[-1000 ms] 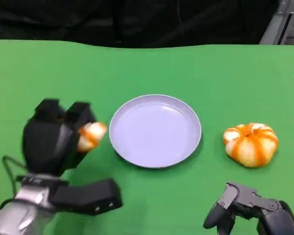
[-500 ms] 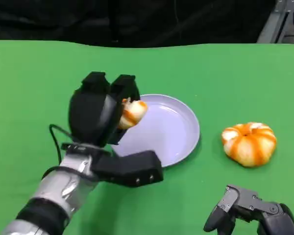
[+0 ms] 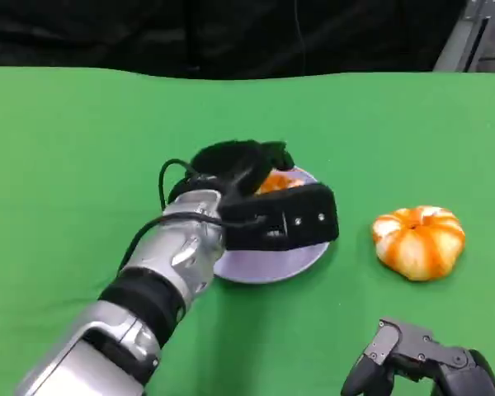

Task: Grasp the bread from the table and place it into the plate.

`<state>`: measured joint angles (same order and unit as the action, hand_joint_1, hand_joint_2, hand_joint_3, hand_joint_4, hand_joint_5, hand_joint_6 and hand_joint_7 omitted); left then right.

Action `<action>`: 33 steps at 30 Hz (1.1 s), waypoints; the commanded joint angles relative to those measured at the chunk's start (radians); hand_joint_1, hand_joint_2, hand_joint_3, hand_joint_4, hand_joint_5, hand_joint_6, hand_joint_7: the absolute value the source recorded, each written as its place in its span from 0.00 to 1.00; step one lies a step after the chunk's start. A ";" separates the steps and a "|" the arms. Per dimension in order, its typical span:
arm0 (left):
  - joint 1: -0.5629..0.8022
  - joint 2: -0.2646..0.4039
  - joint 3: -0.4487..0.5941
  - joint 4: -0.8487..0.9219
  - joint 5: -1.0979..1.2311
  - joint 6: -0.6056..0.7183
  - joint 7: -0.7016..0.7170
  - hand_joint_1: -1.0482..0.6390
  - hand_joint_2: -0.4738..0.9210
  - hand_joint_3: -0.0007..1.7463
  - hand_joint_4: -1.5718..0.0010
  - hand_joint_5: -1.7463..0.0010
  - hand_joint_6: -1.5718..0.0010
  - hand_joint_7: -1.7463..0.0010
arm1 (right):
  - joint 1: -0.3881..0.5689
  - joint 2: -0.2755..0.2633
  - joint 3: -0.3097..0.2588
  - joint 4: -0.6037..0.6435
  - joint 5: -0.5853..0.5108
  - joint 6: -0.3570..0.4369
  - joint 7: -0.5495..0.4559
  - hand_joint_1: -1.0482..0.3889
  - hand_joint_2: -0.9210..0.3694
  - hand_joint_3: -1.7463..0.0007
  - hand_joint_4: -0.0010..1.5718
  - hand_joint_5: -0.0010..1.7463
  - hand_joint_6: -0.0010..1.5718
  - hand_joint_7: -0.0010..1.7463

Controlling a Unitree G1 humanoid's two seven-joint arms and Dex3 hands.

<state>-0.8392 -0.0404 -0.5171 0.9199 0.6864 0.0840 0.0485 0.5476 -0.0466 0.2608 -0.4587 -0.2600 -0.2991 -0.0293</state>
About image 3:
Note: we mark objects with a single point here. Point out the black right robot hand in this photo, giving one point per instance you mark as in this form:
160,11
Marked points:
412,344

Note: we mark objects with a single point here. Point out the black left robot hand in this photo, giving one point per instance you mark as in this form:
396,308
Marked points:
231,165

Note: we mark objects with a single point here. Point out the orange and white bread roll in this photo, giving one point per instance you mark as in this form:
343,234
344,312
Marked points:
278,183
418,243

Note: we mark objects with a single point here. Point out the lilac plate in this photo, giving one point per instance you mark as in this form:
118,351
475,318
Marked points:
272,268

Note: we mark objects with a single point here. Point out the black backdrop curtain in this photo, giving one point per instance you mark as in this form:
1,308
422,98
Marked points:
189,37

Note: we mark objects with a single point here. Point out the green table cloth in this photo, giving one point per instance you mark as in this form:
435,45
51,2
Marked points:
86,144

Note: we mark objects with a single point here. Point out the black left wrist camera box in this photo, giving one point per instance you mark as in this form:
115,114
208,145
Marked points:
288,224

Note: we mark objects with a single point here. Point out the grey metal frame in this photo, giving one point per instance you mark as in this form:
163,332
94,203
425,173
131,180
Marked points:
466,37

